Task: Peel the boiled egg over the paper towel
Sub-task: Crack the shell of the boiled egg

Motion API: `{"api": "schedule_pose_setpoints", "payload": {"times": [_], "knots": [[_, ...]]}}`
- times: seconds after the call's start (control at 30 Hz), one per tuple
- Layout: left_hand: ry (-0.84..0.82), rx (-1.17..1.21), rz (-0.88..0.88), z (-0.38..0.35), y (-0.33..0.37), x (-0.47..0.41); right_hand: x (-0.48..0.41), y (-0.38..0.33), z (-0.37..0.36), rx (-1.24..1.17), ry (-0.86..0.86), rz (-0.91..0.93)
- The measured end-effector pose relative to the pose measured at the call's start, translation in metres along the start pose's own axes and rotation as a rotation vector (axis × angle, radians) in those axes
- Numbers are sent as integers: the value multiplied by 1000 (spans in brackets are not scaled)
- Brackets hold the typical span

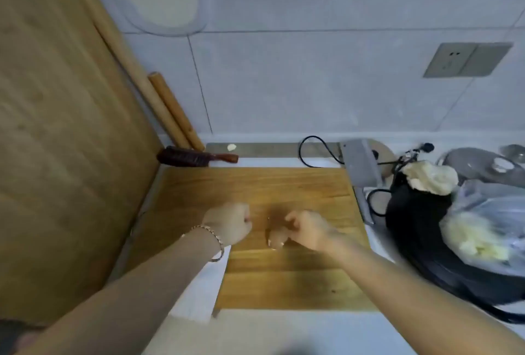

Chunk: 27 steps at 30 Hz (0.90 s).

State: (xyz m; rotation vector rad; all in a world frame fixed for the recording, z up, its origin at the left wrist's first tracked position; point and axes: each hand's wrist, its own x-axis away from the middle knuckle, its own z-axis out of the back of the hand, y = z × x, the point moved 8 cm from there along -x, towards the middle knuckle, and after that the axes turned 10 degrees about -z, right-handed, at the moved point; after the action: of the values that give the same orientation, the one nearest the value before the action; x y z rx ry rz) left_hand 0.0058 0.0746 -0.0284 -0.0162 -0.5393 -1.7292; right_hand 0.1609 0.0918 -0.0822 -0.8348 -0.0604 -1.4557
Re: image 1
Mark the person's right hand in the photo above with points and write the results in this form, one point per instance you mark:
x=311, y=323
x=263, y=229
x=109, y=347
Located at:
x=313, y=231

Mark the person's left hand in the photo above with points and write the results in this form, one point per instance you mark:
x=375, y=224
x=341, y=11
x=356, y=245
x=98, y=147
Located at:
x=227, y=221

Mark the white boiled egg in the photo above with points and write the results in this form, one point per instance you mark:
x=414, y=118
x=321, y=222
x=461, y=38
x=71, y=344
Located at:
x=275, y=240

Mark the wooden cutting board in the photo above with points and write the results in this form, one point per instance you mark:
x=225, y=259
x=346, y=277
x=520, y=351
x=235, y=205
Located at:
x=295, y=186

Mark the white paper towel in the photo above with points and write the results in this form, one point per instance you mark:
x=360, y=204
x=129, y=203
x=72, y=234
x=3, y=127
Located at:
x=197, y=293

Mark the person's left forearm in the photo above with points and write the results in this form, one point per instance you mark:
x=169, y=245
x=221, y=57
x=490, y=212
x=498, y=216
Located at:
x=123, y=305

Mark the person's right forearm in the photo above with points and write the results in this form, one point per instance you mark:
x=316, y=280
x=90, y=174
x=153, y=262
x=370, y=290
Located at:
x=410, y=297

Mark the large upright bamboo board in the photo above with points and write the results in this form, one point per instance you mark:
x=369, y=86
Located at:
x=61, y=121

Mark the small pale garlic clove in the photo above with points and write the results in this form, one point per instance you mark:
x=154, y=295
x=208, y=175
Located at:
x=231, y=147

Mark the steel cleaver knife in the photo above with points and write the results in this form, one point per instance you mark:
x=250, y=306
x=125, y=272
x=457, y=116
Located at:
x=361, y=166

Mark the black pan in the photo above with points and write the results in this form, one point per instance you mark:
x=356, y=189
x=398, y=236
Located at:
x=414, y=235

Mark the short brown wooden rolling pin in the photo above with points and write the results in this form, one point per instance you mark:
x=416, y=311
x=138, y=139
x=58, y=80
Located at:
x=174, y=108

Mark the pale dough lump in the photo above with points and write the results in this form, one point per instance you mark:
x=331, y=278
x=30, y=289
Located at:
x=430, y=178

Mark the grey pot lid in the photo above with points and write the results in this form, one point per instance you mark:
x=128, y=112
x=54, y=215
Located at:
x=467, y=162

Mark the clear plastic bag with food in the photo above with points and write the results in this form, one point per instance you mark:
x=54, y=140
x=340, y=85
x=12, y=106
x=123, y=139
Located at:
x=492, y=211

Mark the long pale wooden rolling pin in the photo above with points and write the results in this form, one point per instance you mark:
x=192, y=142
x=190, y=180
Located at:
x=119, y=51

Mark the grey wall socket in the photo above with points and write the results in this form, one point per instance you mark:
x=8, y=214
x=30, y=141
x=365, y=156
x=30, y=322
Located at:
x=451, y=59

